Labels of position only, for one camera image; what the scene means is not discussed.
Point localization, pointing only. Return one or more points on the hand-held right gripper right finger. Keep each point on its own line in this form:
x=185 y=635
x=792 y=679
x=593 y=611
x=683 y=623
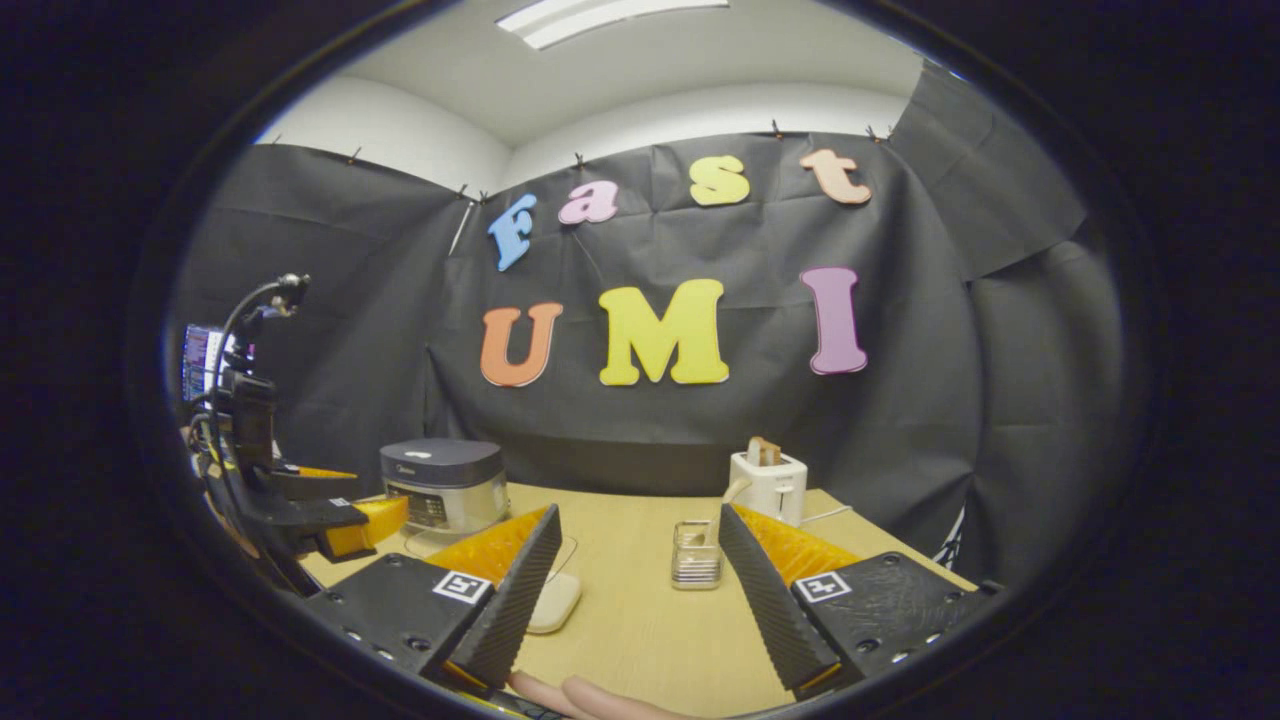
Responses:
x=775 y=610

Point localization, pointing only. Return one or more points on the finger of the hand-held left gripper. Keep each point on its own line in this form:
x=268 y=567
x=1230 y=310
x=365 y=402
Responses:
x=315 y=483
x=365 y=525

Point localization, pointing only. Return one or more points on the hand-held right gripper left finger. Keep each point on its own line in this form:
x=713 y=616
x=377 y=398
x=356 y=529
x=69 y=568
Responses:
x=515 y=610

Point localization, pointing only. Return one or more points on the clear plastic rice container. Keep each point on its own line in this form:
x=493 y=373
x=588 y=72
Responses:
x=555 y=605

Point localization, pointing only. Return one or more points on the dark grey rice cooker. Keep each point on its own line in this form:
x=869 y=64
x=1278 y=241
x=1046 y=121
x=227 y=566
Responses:
x=445 y=475

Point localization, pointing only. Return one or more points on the computer monitor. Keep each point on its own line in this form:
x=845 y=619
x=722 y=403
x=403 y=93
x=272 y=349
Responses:
x=198 y=360

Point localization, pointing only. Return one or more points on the white toaster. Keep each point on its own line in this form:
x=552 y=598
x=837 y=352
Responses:
x=770 y=490

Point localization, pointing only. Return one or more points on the toast bread slice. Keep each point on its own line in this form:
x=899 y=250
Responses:
x=774 y=454
x=757 y=452

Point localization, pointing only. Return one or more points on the ceiling light panel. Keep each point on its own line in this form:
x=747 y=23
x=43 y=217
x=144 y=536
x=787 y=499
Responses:
x=600 y=18

